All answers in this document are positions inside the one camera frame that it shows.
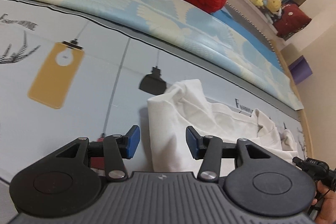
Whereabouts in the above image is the grey printed bed sheet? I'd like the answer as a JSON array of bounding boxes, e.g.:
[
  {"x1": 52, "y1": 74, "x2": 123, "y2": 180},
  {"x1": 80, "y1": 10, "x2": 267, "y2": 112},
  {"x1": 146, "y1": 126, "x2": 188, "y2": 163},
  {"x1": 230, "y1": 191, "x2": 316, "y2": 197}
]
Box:
[{"x1": 0, "y1": 0, "x2": 307, "y2": 214}]

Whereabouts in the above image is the person's right hand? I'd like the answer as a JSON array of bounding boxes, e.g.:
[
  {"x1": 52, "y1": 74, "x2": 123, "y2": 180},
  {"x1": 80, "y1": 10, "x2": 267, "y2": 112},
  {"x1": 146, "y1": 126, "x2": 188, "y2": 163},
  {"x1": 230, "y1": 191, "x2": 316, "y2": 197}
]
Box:
[{"x1": 311, "y1": 182, "x2": 336, "y2": 224}]

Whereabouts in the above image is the dark red cushion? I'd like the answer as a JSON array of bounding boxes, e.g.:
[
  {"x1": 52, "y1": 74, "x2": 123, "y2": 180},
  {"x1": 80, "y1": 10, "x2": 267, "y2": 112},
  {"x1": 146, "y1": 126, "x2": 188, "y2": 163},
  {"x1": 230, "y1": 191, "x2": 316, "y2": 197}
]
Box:
[{"x1": 274, "y1": 2, "x2": 312, "y2": 38}]

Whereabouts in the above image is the white long-sleeve shirt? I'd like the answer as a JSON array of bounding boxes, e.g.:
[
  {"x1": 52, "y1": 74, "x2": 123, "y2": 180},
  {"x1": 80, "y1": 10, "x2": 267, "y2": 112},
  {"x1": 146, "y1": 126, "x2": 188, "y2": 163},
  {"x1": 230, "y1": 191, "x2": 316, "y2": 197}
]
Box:
[{"x1": 147, "y1": 79, "x2": 300, "y2": 172}]

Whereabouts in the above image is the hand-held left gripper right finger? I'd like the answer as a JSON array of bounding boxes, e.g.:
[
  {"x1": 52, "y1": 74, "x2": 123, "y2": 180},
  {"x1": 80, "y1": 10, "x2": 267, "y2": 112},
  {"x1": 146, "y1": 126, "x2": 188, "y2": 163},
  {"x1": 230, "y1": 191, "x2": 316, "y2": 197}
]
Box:
[{"x1": 185, "y1": 126, "x2": 284, "y2": 182}]

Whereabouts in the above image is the yellow round plush toy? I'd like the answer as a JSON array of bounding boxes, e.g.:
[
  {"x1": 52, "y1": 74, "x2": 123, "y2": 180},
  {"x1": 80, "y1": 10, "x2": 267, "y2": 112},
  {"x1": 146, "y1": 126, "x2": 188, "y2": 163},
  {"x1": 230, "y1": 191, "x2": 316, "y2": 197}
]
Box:
[{"x1": 264, "y1": 0, "x2": 282, "y2": 10}]

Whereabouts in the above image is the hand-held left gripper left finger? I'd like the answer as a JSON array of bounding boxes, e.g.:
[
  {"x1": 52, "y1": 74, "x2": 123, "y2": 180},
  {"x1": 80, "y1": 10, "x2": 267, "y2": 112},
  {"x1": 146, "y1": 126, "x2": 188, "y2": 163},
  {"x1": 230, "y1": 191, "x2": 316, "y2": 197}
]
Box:
[{"x1": 43, "y1": 125, "x2": 141, "y2": 182}]

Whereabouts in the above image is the plain blue sheet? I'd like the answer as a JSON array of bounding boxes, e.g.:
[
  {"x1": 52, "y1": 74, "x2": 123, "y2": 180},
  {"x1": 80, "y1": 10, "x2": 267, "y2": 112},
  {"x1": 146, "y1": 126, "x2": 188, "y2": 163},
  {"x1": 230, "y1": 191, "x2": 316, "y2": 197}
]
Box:
[{"x1": 211, "y1": 9, "x2": 237, "y2": 28}]

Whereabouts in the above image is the purple container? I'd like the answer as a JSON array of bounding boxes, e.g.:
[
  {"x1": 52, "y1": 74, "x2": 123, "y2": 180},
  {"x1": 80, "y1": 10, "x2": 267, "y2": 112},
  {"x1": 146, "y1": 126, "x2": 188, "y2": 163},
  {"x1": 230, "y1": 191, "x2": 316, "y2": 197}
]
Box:
[{"x1": 288, "y1": 55, "x2": 313, "y2": 83}]

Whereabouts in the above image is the white window sill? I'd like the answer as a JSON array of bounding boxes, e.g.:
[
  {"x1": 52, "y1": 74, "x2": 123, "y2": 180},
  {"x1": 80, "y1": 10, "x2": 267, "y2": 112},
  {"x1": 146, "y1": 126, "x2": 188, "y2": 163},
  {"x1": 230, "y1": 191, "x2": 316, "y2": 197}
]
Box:
[{"x1": 227, "y1": 0, "x2": 279, "y2": 41}]

